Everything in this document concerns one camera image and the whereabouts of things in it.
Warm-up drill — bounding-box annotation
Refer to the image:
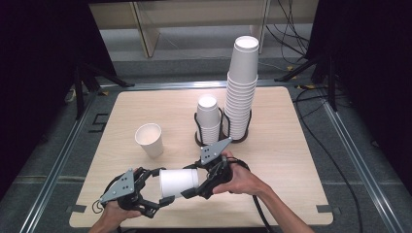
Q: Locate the bundle of black cables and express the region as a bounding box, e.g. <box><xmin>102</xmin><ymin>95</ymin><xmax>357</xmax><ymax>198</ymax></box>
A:
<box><xmin>264</xmin><ymin>0</ymin><xmax>311</xmax><ymax>66</ymax></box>

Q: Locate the long black floor cable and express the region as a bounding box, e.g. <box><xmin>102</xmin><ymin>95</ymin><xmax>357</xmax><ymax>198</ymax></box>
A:
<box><xmin>292</xmin><ymin>85</ymin><xmax>364</xmax><ymax>233</ymax></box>

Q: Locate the light wooden shelf unit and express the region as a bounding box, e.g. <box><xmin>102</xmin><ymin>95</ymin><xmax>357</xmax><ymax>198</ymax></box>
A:
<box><xmin>88</xmin><ymin>0</ymin><xmax>320</xmax><ymax>60</ymax></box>

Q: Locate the right hand-held gripper black cable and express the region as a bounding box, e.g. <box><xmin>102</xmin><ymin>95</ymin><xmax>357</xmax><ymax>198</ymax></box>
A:
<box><xmin>226</xmin><ymin>156</ymin><xmax>276</xmax><ymax>233</ymax></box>

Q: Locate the short stack of white paper cups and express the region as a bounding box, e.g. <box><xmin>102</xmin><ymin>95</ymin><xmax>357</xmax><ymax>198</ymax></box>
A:
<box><xmin>195</xmin><ymin>94</ymin><xmax>223</xmax><ymax>146</ymax></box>

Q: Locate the person's left hand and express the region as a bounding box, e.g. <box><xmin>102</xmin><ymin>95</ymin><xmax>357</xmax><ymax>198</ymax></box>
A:
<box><xmin>95</xmin><ymin>166</ymin><xmax>144</xmax><ymax>229</ymax></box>

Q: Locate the black metal stand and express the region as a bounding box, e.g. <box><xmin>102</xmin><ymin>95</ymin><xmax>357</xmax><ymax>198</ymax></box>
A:
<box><xmin>274</xmin><ymin>52</ymin><xmax>338</xmax><ymax>113</ymax></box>
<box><xmin>72</xmin><ymin>61</ymin><xmax>136</xmax><ymax>121</ymax></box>

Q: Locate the hand-held gripper black cable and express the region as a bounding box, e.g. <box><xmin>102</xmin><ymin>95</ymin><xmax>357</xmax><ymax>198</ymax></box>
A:
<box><xmin>226</xmin><ymin>156</ymin><xmax>276</xmax><ymax>233</ymax></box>
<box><xmin>91</xmin><ymin>176</ymin><xmax>122</xmax><ymax>233</ymax></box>

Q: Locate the single white paper cup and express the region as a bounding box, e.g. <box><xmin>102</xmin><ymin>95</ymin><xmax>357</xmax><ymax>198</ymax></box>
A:
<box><xmin>158</xmin><ymin>168</ymin><xmax>200</xmax><ymax>199</ymax></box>
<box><xmin>134</xmin><ymin>122</ymin><xmax>165</xmax><ymax>160</ymax></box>

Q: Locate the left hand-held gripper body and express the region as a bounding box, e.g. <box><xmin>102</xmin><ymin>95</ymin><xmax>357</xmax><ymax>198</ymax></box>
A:
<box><xmin>99</xmin><ymin>167</ymin><xmax>161</xmax><ymax>218</ymax></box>

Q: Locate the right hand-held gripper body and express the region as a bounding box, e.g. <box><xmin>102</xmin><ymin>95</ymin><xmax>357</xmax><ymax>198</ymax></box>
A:
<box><xmin>193</xmin><ymin>136</ymin><xmax>235</xmax><ymax>200</ymax></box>

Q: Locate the metal floor rail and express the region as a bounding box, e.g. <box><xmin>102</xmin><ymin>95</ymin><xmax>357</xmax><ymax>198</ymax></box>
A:
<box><xmin>18</xmin><ymin>90</ymin><xmax>100</xmax><ymax>233</ymax></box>
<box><xmin>99</xmin><ymin>79</ymin><xmax>303</xmax><ymax>92</ymax></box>
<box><xmin>320</xmin><ymin>100</ymin><xmax>406</xmax><ymax>233</ymax></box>

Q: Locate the left hand-held gripper black cable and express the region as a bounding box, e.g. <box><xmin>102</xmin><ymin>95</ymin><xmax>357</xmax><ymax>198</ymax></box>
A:
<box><xmin>91</xmin><ymin>176</ymin><xmax>122</xmax><ymax>233</ymax></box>

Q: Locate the black curtain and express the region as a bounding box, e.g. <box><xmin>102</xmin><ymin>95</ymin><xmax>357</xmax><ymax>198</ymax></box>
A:
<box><xmin>0</xmin><ymin>0</ymin><xmax>119</xmax><ymax>202</ymax></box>
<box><xmin>305</xmin><ymin>0</ymin><xmax>412</xmax><ymax>187</ymax></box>

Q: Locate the black wire cup holder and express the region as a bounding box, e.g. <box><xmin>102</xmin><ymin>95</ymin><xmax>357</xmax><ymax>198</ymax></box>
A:
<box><xmin>193</xmin><ymin>108</ymin><xmax>253</xmax><ymax>150</ymax></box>

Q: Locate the person's right hand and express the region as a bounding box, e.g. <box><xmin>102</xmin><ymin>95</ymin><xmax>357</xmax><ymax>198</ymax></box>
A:
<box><xmin>212</xmin><ymin>150</ymin><xmax>270</xmax><ymax>197</ymax></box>

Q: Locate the tall stack of white paper cups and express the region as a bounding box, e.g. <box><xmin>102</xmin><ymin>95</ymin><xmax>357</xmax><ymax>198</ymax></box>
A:
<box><xmin>222</xmin><ymin>35</ymin><xmax>260</xmax><ymax>142</ymax></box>

